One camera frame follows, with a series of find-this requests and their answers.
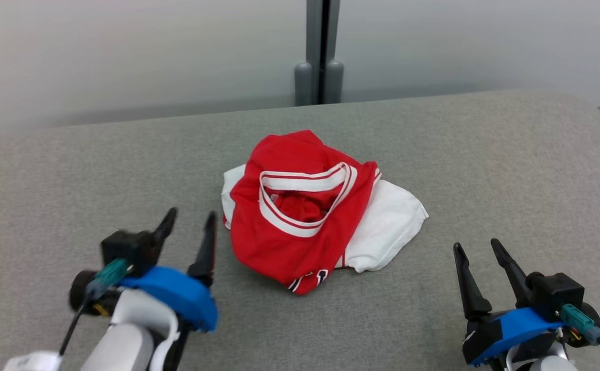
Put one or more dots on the right white grey robot arm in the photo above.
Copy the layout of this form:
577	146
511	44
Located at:
542	360

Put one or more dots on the red basketball jersey white sleeves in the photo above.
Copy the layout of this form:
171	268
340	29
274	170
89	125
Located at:
264	242

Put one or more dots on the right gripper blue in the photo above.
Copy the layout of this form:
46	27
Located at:
511	327

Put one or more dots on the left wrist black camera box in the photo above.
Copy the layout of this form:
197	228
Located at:
124	250

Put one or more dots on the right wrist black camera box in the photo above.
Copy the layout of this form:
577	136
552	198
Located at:
557	293

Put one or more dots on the grey partition post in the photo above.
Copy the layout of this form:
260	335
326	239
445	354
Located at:
320	51

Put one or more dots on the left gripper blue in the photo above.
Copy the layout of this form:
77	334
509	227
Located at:
181	293

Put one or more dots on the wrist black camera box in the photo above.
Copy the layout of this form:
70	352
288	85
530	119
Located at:
124	250
557	293

